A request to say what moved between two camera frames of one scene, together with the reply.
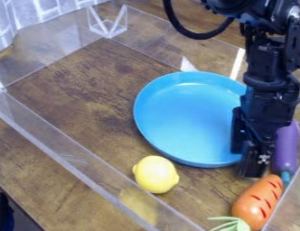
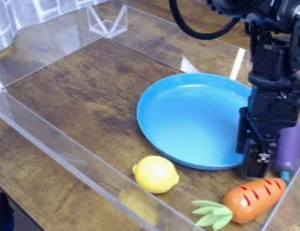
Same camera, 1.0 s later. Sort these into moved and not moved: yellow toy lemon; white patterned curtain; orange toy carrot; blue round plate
Moved: orange toy carrot
Not moved: blue round plate; yellow toy lemon; white patterned curtain
